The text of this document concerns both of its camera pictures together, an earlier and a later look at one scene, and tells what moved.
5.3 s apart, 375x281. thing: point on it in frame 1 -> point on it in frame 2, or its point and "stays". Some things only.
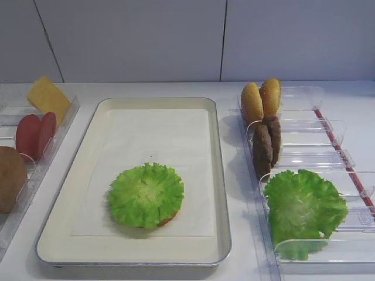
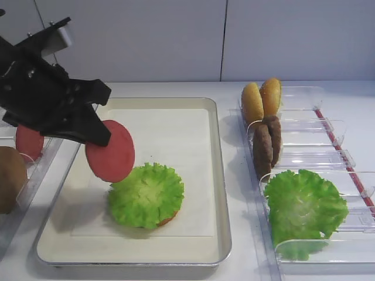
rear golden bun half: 270,95 stays
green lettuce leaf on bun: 144,196 stays
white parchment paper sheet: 179,139 stays
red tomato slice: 47,130 -> 113,163
